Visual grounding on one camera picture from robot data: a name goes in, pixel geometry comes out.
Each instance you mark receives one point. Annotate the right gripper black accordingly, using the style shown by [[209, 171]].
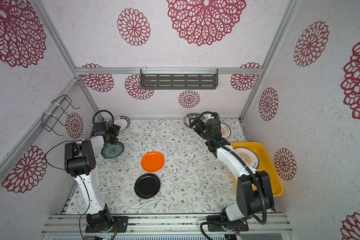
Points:
[[202, 124]]

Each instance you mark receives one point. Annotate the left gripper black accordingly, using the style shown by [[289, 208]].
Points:
[[115, 130]]

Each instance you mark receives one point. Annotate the orange sunburst plate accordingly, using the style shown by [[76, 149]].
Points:
[[225, 130], [249, 157]]

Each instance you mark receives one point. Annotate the yellow plastic bin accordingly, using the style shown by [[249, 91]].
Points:
[[265, 164]]

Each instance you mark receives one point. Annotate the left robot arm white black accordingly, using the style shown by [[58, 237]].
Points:
[[80, 161]]

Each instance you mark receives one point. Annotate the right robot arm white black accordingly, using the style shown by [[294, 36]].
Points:
[[254, 195]]

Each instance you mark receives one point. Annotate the blue floral dark plate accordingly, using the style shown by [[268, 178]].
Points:
[[111, 151]]

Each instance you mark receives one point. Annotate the green rim plate back left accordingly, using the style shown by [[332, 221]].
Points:
[[121, 121]]

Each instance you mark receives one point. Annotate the green rim plate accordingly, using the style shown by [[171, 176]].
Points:
[[121, 121], [188, 119]]

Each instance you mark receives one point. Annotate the green rim plate back right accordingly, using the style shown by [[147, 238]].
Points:
[[188, 119]]

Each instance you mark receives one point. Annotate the orange plastic plate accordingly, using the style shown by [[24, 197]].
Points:
[[152, 162]]

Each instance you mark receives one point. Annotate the black plate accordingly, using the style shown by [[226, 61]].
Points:
[[147, 186]]

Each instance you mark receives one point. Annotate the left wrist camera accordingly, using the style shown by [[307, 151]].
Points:
[[100, 129]]

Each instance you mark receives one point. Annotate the black wire wall rack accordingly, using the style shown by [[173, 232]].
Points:
[[51, 118]]

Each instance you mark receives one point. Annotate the grey wall shelf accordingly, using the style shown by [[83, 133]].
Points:
[[180, 80]]

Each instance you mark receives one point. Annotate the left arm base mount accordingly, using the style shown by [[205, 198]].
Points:
[[104, 222]]

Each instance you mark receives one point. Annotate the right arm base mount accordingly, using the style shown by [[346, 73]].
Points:
[[218, 224]]

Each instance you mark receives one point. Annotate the aluminium front rail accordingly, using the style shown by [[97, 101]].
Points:
[[162, 224]]

